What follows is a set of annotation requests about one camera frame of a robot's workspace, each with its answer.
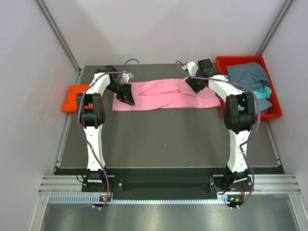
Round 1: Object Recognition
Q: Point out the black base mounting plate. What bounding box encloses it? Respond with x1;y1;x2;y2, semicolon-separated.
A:
81;167;252;201

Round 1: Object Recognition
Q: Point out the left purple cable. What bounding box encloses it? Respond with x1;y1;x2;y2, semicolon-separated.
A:
77;58;140;210

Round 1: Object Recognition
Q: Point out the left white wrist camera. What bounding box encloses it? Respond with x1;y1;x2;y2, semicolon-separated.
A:
120;73;134;84

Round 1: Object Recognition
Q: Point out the right corner aluminium post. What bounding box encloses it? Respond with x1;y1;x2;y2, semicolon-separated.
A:
255;0;295;56

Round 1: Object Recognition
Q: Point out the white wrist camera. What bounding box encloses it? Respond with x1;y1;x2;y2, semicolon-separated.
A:
120;73;134;84
182;62;198;76

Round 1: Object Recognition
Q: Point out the red plastic bin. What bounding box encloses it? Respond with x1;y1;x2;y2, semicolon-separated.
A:
216;56;282;121

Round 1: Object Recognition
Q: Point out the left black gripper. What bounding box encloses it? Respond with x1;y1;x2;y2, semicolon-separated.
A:
106;81;135;105

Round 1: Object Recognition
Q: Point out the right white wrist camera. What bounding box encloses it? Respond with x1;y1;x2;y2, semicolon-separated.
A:
182;62;198;76

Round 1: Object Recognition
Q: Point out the pink t-shirt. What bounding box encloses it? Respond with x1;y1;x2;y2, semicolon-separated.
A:
112;78;221;112

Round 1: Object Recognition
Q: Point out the folded orange t-shirt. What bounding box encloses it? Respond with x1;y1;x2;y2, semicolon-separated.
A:
62;84;89;113

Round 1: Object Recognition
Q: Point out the left corner aluminium post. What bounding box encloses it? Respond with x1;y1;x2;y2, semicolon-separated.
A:
34;0;81;73

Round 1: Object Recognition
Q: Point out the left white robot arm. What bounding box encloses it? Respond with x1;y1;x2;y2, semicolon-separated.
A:
77;65;135;193

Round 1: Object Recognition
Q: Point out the grey slotted cable duct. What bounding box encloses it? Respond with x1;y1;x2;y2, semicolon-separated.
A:
49;194;230;205

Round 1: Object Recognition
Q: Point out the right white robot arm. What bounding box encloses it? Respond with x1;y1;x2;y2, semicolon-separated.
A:
180;59;260;193

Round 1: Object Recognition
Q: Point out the grey-blue t-shirt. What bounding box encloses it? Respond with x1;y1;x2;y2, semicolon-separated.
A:
226;62;272;114

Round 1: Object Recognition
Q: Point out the aluminium frame rail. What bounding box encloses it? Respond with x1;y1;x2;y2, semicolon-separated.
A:
38;174;301;194

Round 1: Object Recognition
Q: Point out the corner aluminium post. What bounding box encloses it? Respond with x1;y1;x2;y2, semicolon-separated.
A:
255;0;295;56
34;0;81;73

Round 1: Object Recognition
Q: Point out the teal t-shirt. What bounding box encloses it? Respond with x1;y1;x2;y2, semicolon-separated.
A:
224;75;272;99

